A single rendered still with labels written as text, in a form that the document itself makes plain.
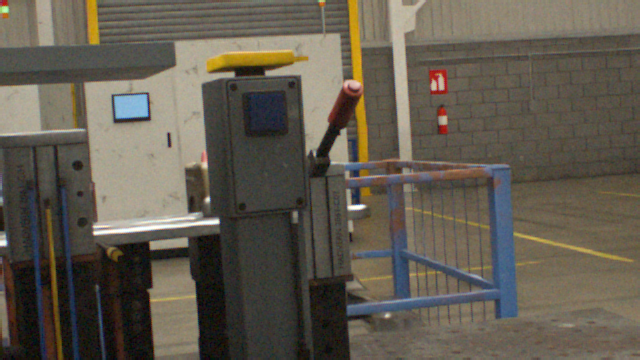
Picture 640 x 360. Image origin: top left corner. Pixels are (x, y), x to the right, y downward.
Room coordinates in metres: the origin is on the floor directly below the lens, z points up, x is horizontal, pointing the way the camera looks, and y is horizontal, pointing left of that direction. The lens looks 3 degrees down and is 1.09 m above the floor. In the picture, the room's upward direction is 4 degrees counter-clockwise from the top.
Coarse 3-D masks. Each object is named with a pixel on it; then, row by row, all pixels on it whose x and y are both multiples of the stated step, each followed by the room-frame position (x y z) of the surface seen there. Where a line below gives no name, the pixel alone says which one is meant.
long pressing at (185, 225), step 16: (352, 208) 1.08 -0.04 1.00; (368, 208) 1.10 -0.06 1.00; (96, 224) 1.12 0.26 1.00; (112, 224) 1.10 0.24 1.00; (128, 224) 1.09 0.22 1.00; (144, 224) 1.10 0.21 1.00; (160, 224) 1.06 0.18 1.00; (176, 224) 1.01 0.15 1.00; (192, 224) 1.02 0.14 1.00; (208, 224) 1.02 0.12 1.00; (0, 240) 0.96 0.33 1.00; (96, 240) 0.98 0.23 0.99; (112, 240) 0.98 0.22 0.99; (128, 240) 0.99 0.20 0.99; (144, 240) 1.00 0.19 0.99; (0, 256) 0.94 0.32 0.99
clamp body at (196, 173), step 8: (184, 168) 1.34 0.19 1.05; (192, 168) 1.30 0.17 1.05; (200, 168) 1.25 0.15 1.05; (192, 176) 1.30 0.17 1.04; (200, 176) 1.25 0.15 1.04; (192, 184) 1.30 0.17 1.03; (200, 184) 1.26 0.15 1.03; (208, 184) 1.25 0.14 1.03; (192, 192) 1.30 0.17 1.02; (200, 192) 1.26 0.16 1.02; (208, 192) 1.25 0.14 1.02; (192, 200) 1.33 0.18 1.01; (200, 200) 1.26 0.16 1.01; (192, 208) 1.33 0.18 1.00; (200, 208) 1.27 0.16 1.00
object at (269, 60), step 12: (216, 60) 0.77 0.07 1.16; (228, 60) 0.75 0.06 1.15; (240, 60) 0.76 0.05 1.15; (252, 60) 0.76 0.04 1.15; (264, 60) 0.76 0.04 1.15; (276, 60) 0.77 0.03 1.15; (288, 60) 0.77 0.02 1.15; (216, 72) 0.80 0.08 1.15; (228, 72) 0.81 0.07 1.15; (240, 72) 0.78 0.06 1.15; (252, 72) 0.78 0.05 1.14; (264, 72) 0.78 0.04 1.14
